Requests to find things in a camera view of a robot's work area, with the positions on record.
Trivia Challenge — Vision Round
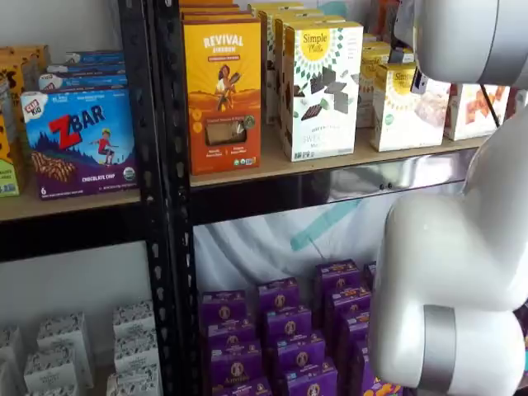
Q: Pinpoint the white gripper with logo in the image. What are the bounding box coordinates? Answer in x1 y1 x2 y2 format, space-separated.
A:
388 46 431 95

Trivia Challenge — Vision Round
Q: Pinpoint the orange pretzel crackers box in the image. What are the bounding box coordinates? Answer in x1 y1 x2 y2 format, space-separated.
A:
375 0 400 45
443 82 512 142

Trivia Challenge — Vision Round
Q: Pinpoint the white Simple Mills thins box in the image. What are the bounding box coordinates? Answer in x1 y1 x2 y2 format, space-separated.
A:
282 21 365 163
247 2 304 21
257 8 325 125
274 15 347 137

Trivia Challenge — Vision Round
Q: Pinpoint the wooden shelf board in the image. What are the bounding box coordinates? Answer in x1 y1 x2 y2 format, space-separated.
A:
0 181 141 222
189 123 490 189

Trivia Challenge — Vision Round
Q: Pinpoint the orange Revival cracker box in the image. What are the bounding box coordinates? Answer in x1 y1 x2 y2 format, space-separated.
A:
179 2 241 14
182 20 262 176
181 11 255 24

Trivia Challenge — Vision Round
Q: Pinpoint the black metal shelf rack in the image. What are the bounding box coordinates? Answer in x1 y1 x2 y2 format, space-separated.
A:
154 0 479 396
0 0 166 396

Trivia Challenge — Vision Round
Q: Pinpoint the purple Annie's snack box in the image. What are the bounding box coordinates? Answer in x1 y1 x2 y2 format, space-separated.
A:
267 332 327 375
257 278 301 313
210 342 263 389
315 259 361 323
284 358 339 396
323 284 372 323
200 290 248 329
214 377 273 396
362 262 379 292
350 342 379 396
205 321 257 354
336 311 373 356
262 307 313 346

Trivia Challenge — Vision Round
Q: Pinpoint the blue Zbar snack box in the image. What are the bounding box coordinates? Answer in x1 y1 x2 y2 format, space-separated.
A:
64 49 125 65
45 61 127 78
39 73 129 94
20 88 138 201

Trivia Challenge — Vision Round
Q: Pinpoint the white patterned small box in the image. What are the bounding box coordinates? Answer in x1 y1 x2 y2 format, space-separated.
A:
36 312 94 389
113 329 160 372
23 348 79 393
106 365 164 396
0 326 26 396
24 385 79 396
113 299 156 337

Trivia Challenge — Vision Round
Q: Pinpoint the black cable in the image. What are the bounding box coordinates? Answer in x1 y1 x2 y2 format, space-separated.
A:
478 82 502 129

